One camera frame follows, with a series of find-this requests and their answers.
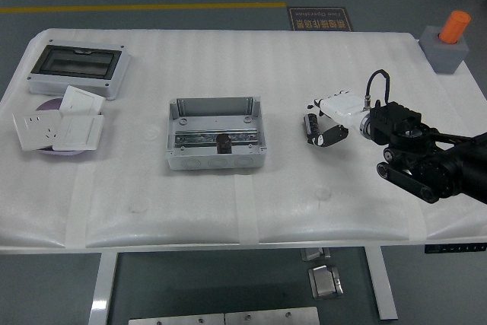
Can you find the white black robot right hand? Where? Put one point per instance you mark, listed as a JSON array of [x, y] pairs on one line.
[[344, 106]]

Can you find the black cylindrical battery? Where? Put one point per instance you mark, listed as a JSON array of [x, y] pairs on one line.
[[311, 127], [223, 144]]

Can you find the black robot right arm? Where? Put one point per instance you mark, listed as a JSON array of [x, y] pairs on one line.
[[418, 150]]

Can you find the open grey junction box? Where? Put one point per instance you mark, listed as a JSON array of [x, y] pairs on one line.
[[215, 161]]

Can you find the grey box with dark cover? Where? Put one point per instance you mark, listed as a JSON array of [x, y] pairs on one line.
[[76, 62]]

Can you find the black floor sign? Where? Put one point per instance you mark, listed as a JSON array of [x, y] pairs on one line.
[[319, 20]]

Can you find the grey foam block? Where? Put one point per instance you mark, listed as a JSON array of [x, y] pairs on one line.
[[443, 56]]

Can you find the white foam table sheet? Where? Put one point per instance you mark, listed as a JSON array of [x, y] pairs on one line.
[[228, 66]]

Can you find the orange cylinder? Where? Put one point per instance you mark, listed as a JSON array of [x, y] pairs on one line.
[[454, 26]]

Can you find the small silver metal block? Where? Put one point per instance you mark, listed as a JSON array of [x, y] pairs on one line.
[[314, 253]]

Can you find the large silver metal block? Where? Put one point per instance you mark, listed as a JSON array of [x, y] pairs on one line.
[[325, 283]]

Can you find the black table control panel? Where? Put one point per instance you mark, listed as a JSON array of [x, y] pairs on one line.
[[452, 248]]

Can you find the white table leg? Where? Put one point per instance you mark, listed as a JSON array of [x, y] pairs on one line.
[[382, 287], [102, 287]]

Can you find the grey metal plate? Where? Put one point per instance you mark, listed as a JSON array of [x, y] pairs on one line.
[[177, 320], [272, 316]]

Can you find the white tape strip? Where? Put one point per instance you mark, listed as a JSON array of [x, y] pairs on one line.
[[78, 211]]

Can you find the purple plate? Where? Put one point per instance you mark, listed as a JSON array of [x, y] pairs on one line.
[[49, 105]]

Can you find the metal DIN rail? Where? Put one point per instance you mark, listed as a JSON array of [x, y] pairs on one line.
[[194, 137]]

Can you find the white wall switch plate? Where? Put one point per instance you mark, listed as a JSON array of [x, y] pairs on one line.
[[80, 132], [81, 101]]

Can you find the white wall socket plate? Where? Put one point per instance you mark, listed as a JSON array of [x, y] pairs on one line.
[[38, 131]]

